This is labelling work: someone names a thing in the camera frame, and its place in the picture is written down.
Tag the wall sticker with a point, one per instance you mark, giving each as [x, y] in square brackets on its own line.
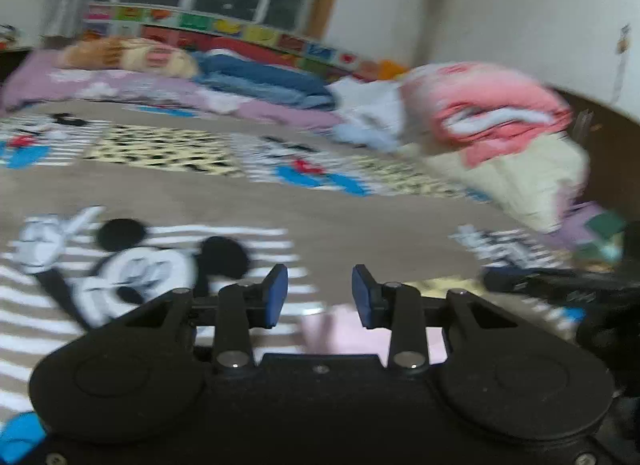
[621, 60]

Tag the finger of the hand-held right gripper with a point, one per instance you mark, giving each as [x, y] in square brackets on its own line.
[530, 282]

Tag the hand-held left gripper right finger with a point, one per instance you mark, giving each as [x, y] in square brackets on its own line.
[361, 295]

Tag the pink garment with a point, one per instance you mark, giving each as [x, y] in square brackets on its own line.
[340, 335]

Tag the coral pink blanket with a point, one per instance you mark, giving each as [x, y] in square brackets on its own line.
[480, 100]

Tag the blue folded quilt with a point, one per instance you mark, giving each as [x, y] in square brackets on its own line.
[260, 77]

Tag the colourful picture panel strip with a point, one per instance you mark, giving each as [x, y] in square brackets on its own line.
[260, 35]

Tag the light blue white cloth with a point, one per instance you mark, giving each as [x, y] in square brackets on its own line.
[370, 110]

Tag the dark wooden headboard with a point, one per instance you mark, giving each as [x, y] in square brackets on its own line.
[605, 155]

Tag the teal and purple cloth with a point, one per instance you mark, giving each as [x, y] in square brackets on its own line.
[595, 230]

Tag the cartoon mouse printed blanket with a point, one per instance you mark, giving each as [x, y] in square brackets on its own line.
[300, 205]

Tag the orange striped pillow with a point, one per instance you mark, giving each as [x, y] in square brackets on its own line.
[125, 55]

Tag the dark wooden desk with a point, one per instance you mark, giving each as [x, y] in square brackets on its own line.
[11, 60]

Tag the cream quilt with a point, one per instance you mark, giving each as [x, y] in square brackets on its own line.
[530, 180]

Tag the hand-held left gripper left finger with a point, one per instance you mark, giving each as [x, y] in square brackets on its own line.
[276, 295]

